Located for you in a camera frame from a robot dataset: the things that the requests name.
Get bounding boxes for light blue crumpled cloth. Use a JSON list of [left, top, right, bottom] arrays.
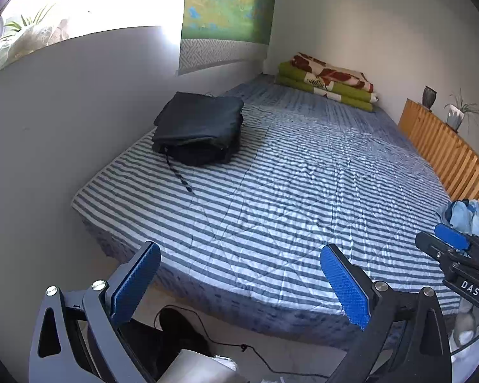
[[437, 199, 479, 237]]

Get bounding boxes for wooden slatted bed rail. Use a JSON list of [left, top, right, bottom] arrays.
[[398, 100, 479, 201]]

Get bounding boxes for black drawstring cord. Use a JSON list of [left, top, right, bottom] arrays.
[[163, 147, 196, 195]]

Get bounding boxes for right white gloved hand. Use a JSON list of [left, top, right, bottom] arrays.
[[449, 298, 479, 361]]

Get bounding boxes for dark grey vase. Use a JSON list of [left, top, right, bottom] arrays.
[[422, 86, 437, 110]]

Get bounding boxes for windowsill plants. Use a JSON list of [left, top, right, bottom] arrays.
[[0, 6, 69, 71]]

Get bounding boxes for folded black garment yellow stripe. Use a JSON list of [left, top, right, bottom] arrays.
[[152, 92, 244, 167]]

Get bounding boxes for blue white striped bed quilt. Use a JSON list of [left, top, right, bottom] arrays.
[[72, 75, 460, 349]]

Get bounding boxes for black cable on floor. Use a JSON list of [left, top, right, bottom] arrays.
[[153, 304, 331, 380]]

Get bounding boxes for green landscape wall hanging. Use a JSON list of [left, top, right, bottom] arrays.
[[179, 0, 275, 73]]

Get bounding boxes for folded green red blanket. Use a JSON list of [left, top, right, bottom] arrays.
[[276, 52, 379, 112]]

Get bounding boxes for white potted plant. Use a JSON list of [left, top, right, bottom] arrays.
[[444, 89, 479, 132]]

